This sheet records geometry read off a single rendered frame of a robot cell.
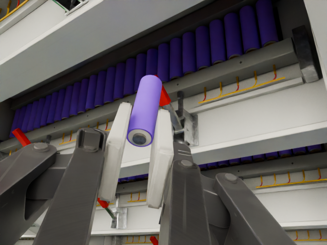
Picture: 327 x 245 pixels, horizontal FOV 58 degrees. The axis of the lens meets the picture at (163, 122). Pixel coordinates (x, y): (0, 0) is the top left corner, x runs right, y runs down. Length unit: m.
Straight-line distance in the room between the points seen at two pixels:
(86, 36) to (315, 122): 0.23
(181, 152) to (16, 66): 0.24
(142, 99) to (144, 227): 0.42
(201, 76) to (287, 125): 0.11
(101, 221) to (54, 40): 0.47
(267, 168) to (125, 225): 0.31
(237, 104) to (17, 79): 0.25
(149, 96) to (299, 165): 0.30
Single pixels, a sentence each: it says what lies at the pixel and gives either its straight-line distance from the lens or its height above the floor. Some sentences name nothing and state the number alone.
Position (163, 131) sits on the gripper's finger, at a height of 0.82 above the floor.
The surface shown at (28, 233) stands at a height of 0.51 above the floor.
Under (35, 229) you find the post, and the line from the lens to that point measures 0.81.
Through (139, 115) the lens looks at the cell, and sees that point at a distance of 0.20.
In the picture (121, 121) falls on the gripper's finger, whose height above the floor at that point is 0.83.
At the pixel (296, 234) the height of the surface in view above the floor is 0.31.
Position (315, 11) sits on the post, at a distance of 0.24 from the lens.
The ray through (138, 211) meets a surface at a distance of 0.62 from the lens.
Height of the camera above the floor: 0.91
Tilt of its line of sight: 33 degrees down
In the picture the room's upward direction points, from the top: 39 degrees counter-clockwise
